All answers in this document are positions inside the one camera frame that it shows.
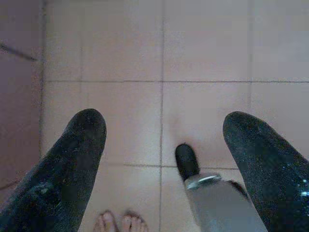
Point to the person bare foot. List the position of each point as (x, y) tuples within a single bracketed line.
[(106, 222), (134, 222)]

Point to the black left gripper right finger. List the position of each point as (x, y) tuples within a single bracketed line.
[(272, 178)]

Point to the silver robot left leg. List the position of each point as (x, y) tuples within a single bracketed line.
[(212, 205)]

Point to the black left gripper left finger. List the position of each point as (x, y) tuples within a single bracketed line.
[(58, 178)]

